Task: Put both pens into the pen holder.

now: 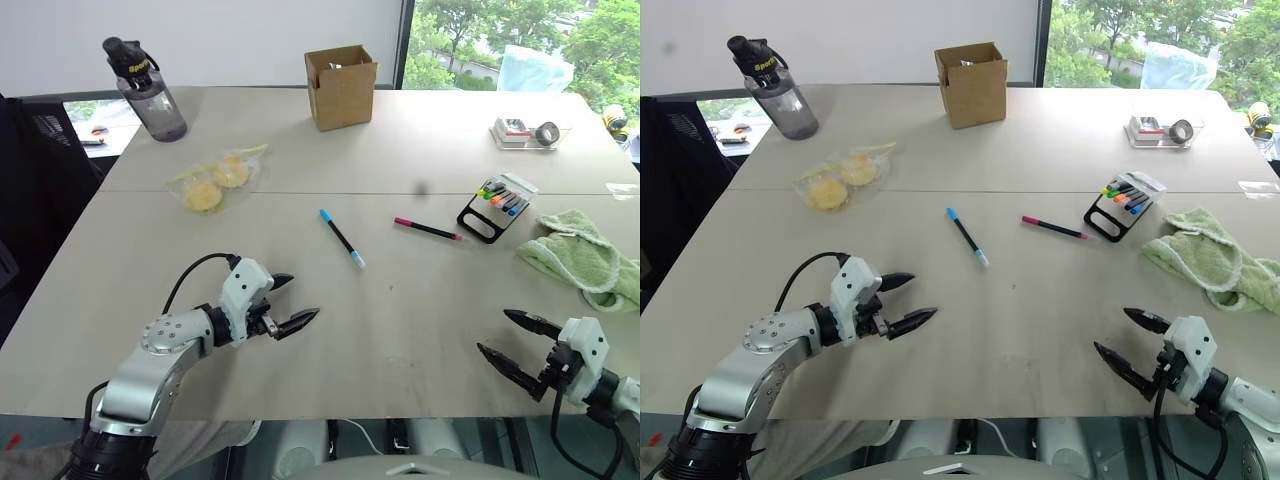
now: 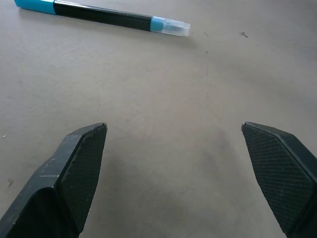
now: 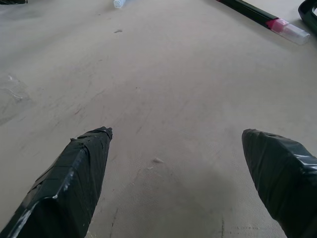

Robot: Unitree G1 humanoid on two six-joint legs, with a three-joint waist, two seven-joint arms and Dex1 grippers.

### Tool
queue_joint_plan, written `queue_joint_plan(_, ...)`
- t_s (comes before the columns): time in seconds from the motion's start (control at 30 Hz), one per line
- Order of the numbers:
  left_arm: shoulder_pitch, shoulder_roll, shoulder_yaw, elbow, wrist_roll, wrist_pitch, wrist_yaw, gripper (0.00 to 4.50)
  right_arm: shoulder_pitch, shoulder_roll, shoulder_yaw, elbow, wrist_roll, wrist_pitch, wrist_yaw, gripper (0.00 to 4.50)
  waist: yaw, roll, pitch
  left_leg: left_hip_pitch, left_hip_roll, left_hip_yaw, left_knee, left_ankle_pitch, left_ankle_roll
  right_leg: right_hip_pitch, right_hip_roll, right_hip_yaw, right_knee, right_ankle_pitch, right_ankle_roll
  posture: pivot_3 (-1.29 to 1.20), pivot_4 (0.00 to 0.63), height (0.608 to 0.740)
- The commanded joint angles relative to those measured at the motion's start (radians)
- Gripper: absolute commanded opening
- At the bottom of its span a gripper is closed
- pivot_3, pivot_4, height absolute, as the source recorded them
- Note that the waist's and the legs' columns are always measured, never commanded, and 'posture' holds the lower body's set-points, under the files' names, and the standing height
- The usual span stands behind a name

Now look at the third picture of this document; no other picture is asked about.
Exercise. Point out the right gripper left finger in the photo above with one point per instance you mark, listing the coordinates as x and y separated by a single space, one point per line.
67 193

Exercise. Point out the pink object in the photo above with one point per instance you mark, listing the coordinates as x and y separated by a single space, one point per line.
247 10

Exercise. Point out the black curved object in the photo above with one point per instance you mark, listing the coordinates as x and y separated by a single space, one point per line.
303 15

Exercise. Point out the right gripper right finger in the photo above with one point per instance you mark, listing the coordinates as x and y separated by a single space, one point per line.
284 178

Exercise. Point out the clear plastic scrap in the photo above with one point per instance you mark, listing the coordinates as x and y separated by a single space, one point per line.
12 86

